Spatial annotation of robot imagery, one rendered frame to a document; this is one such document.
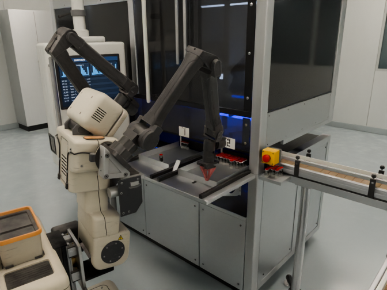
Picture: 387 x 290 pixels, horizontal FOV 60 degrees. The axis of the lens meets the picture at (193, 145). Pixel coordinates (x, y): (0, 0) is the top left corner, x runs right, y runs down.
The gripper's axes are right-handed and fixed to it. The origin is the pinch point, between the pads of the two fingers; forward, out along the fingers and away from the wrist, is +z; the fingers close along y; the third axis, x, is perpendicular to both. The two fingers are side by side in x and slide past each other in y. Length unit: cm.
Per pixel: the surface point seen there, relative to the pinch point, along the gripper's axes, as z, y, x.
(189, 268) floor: 87, 41, 41
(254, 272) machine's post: 62, 37, -12
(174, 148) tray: -1, 32, 52
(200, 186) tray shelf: 3.8, -2.5, 1.9
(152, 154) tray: 1, 14, 54
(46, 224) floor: 90, 6, 176
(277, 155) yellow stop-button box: -12.3, 28.3, -22.2
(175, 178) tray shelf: 3.7, -3.0, 17.7
